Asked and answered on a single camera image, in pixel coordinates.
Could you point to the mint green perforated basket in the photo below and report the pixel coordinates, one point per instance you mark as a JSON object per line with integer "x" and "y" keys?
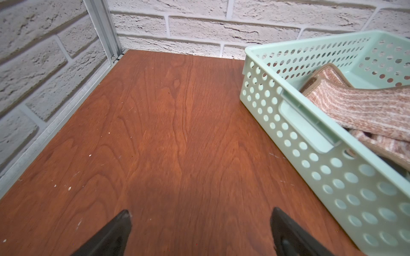
{"x": 366, "y": 196}

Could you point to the aluminium corner post left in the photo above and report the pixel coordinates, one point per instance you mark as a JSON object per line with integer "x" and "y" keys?
{"x": 103, "y": 23}

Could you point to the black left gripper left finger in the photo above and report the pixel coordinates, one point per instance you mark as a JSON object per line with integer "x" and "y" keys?
{"x": 111, "y": 240}

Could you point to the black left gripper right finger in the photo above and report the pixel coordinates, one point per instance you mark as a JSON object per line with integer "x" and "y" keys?
{"x": 290, "y": 239}

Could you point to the pink striped square dishcloth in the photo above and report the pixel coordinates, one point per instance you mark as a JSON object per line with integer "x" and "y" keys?
{"x": 378, "y": 118}

